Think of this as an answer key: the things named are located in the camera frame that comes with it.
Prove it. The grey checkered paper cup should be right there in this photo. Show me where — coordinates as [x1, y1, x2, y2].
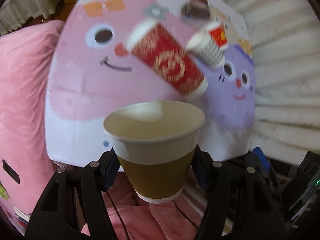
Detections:
[186, 32, 225, 68]

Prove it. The tall red patterned paper cup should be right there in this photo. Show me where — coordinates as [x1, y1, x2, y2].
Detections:
[123, 18, 208, 98]

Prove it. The clear glass cup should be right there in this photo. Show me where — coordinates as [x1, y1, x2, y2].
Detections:
[181, 0, 211, 25]

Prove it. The cartoon monster table cover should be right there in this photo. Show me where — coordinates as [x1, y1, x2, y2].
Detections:
[45, 0, 255, 167]

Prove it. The pink fleece bed blanket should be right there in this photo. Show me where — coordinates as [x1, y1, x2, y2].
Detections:
[1, 20, 64, 233]

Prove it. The white floral curtain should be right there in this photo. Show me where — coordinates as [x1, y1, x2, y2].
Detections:
[223, 0, 319, 165]

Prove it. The white frilled cloth cover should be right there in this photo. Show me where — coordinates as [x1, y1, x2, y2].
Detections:
[1, 0, 62, 35]

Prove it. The black cable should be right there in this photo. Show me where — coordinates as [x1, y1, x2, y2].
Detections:
[106, 191, 132, 240]

